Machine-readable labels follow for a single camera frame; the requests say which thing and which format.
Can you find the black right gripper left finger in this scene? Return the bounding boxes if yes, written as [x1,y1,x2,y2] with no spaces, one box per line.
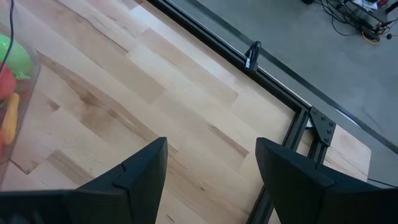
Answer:
[0,136,169,224]

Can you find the clear plastic container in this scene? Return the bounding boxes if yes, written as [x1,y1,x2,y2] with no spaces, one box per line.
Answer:
[0,0,42,187]

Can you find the yellow extension cable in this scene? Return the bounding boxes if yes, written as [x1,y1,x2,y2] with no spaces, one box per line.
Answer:
[360,30,383,45]

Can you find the black floor cables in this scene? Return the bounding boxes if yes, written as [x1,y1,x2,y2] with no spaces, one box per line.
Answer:
[300,0,398,43]

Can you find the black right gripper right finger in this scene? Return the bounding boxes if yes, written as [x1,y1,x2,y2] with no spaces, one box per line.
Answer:
[254,137,398,224]

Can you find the black aluminium rig frame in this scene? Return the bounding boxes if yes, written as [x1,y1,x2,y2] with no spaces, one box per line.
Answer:
[146,0,338,224]

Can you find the orange toy carrot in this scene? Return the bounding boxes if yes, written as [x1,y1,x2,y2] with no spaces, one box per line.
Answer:
[1,92,21,146]

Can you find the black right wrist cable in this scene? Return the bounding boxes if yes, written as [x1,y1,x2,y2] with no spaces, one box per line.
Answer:
[0,0,16,74]

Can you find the red toy pepper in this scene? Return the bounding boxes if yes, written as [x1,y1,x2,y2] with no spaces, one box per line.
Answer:
[0,63,18,101]

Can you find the light green toy melon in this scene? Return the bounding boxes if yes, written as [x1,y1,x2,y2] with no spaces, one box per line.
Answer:
[0,33,34,81]

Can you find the black frame clamp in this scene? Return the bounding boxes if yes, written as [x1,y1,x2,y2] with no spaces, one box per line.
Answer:
[244,40,262,74]

